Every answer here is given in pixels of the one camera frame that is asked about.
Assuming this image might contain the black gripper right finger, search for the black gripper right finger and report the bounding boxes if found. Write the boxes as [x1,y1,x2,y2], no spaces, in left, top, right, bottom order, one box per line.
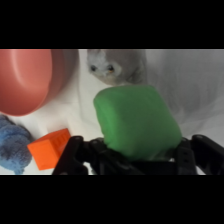
[173,134,224,176]

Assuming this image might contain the grey plush toy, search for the grey plush toy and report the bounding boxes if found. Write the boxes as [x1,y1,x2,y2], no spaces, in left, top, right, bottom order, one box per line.
[86,49,148,87]

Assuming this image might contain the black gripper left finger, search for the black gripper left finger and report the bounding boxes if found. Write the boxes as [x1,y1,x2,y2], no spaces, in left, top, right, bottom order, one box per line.
[52,135,108,176]

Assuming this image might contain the blue plush toy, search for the blue plush toy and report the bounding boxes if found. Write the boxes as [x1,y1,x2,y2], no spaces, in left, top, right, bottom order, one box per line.
[0,114,34,175]

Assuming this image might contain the orange cube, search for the orange cube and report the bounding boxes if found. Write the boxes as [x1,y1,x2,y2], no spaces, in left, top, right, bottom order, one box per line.
[26,128,72,171]

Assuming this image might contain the green triangle wedge block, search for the green triangle wedge block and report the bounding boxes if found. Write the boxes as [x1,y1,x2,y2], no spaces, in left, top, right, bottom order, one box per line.
[92,83,184,163]

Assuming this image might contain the pink bowl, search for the pink bowl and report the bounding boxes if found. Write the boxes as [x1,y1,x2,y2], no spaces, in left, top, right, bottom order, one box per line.
[0,49,80,117]

